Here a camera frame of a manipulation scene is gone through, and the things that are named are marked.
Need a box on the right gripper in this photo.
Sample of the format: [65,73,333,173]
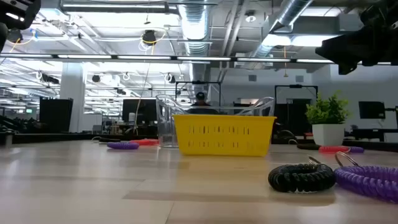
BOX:
[315,27,398,75]

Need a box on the red spring keychain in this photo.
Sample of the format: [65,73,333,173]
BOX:
[129,138,160,147]
[318,145,351,154]

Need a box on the black monitor on arm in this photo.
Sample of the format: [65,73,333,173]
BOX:
[358,101,387,120]

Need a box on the green plant in white pot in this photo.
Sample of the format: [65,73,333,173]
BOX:
[305,91,351,147]

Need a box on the long ceiling light strip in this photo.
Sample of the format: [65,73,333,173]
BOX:
[0,53,398,65]

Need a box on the yellow slotted plastic basket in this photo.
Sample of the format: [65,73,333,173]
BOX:
[172,114,277,157]

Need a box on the person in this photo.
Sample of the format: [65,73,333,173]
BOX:
[185,91,219,115]

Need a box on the clear plastic bin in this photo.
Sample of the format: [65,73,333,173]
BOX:
[155,94,276,149]

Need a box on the black monitor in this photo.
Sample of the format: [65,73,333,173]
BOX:
[121,98,158,123]

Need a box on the white column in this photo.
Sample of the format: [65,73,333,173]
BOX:
[59,62,87,133]

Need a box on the black ceiling cable reel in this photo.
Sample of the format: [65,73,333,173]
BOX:
[6,27,24,43]
[141,29,158,46]

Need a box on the black aluminium rig frame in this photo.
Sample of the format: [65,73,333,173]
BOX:
[0,132,398,152]

